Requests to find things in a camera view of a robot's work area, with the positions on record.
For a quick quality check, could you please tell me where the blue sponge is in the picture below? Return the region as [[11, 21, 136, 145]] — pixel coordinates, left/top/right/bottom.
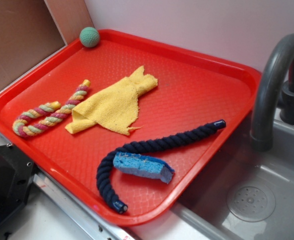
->
[[113, 152, 175, 184]]

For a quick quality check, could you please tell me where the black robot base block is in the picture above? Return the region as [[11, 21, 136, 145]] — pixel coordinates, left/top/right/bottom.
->
[[0, 145, 34, 226]]

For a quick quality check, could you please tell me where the red plastic tray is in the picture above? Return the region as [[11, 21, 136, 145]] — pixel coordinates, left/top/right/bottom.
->
[[0, 30, 261, 226]]

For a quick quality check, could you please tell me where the yellow cloth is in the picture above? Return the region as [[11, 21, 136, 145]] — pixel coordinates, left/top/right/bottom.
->
[[65, 66, 158, 136]]

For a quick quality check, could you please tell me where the green ball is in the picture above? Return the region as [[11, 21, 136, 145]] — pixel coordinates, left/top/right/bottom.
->
[[79, 27, 100, 48]]

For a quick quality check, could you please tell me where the grey sink basin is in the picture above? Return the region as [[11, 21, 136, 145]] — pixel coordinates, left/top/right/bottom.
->
[[171, 107, 294, 240]]

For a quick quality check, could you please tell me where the sink drain strainer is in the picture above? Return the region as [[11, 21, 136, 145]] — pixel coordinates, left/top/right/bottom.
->
[[226, 183, 276, 223]]

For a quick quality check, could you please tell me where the grey faucet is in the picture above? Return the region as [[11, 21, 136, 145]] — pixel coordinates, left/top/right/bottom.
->
[[250, 33, 294, 152]]

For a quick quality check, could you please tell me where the brown cardboard panel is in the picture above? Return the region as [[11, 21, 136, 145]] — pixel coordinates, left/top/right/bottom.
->
[[0, 0, 93, 92]]

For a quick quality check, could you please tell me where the dark blue rope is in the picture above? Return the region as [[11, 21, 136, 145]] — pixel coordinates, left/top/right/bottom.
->
[[96, 119, 227, 215]]

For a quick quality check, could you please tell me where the multicolour rope toy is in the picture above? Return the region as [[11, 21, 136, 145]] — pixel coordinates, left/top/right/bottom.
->
[[12, 79, 91, 138]]

